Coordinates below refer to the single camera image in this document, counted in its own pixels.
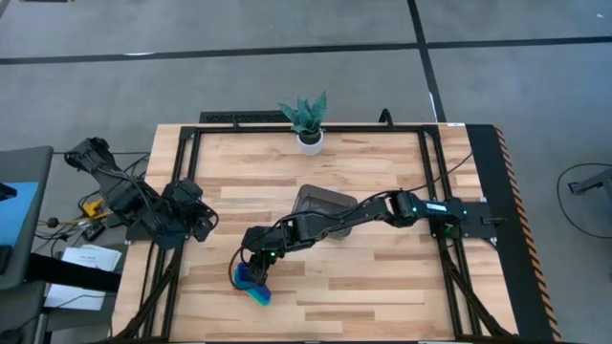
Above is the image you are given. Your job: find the black mat with hazard stripes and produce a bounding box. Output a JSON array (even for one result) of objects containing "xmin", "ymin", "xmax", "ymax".
[{"xmin": 466, "ymin": 123, "xmax": 563, "ymax": 343}]

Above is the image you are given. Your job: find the black aluminium table frame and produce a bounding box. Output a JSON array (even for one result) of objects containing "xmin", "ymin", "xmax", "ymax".
[{"xmin": 112, "ymin": 122, "xmax": 517, "ymax": 343}]

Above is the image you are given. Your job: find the yellow cable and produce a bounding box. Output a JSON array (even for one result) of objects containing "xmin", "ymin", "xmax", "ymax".
[{"xmin": 81, "ymin": 198, "xmax": 105, "ymax": 220}]

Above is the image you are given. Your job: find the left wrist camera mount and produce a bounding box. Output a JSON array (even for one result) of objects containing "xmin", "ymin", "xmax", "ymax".
[{"xmin": 163, "ymin": 179, "xmax": 205, "ymax": 207}]

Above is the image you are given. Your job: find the grey chair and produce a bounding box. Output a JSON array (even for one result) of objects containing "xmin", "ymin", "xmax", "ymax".
[{"xmin": 0, "ymin": 280, "xmax": 48, "ymax": 344}]

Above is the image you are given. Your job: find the green snake plant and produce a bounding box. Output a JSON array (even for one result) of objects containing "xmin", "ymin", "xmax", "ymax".
[{"xmin": 278, "ymin": 91, "xmax": 329, "ymax": 136}]

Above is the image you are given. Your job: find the grey desk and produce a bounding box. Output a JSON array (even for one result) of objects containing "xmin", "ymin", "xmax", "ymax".
[{"xmin": 0, "ymin": 144, "xmax": 55, "ymax": 291}]

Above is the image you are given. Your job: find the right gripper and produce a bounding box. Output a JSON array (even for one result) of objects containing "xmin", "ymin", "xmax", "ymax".
[{"xmin": 244, "ymin": 247, "xmax": 279, "ymax": 290}]

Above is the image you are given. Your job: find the light blue measuring cup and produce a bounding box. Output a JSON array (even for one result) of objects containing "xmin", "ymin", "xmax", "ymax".
[{"xmin": 244, "ymin": 280, "xmax": 273, "ymax": 308}]

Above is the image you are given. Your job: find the grey plastic basket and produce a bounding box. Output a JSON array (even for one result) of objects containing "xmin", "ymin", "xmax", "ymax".
[{"xmin": 291, "ymin": 183, "xmax": 360, "ymax": 241}]

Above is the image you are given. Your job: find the grey stand foot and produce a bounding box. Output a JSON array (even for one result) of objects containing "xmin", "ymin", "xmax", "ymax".
[{"xmin": 567, "ymin": 166, "xmax": 612, "ymax": 195}]

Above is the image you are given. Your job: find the black desk bar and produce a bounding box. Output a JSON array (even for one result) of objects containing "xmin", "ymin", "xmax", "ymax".
[{"xmin": 26, "ymin": 252, "xmax": 121, "ymax": 293}]

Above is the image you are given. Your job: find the white paper sheet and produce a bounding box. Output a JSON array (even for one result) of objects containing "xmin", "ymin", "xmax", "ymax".
[
  {"xmin": 43, "ymin": 284, "xmax": 107, "ymax": 312},
  {"xmin": 60, "ymin": 244, "xmax": 123, "ymax": 273}
]

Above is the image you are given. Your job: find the blue pad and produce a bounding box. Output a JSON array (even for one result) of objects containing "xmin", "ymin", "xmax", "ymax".
[{"xmin": 0, "ymin": 181, "xmax": 40, "ymax": 247}]

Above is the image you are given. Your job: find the white plant pot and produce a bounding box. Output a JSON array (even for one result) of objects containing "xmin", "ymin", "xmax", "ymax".
[{"xmin": 295, "ymin": 128, "xmax": 325, "ymax": 157}]

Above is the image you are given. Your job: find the black device box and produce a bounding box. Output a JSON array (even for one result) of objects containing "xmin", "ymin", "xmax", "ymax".
[{"xmin": 80, "ymin": 221, "xmax": 107, "ymax": 243}]

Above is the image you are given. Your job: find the black ribbed strip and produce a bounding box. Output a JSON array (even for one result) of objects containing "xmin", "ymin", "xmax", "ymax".
[{"xmin": 199, "ymin": 110, "xmax": 292, "ymax": 125}]

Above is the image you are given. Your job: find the curved black floor cable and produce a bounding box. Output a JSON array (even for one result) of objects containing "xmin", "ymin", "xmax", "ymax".
[{"xmin": 556, "ymin": 161, "xmax": 612, "ymax": 240}]

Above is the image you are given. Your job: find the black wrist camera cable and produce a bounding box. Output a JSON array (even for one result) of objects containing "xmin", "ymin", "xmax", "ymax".
[{"xmin": 228, "ymin": 151, "xmax": 475, "ymax": 290}]

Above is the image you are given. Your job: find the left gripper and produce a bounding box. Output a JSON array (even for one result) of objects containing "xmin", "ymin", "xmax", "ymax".
[{"xmin": 157, "ymin": 203, "xmax": 220, "ymax": 249}]

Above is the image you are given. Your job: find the dark blue measuring cup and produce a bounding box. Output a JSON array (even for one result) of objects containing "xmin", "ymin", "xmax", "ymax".
[{"xmin": 232, "ymin": 264, "xmax": 252, "ymax": 291}]

